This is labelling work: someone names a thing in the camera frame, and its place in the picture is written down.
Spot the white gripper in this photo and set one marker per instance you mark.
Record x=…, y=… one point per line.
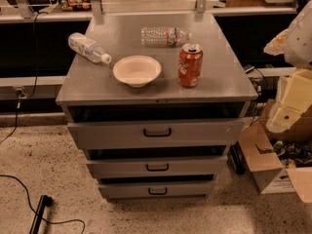
x=299, y=43

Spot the clear water bottle red label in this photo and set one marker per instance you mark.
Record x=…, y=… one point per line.
x=164, y=36

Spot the clear water bottle white label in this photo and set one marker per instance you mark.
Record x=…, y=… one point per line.
x=88, y=48

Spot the items inside cardboard box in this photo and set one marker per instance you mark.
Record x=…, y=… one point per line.
x=293, y=154

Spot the red soda can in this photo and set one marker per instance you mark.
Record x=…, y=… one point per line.
x=190, y=65

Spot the grey drawer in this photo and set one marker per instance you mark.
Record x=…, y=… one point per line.
x=152, y=134
x=149, y=167
x=154, y=190

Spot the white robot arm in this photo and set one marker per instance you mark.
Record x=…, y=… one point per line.
x=295, y=42

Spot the brown cardboard box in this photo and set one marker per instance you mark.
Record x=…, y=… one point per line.
x=270, y=175

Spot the grey metal drawer cabinet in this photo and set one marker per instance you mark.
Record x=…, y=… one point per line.
x=91, y=93

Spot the grey top drawer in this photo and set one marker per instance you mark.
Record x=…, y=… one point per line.
x=152, y=134

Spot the grey bottom drawer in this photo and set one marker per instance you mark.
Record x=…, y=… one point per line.
x=154, y=190

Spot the black bar on floor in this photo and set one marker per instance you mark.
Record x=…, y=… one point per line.
x=44, y=202

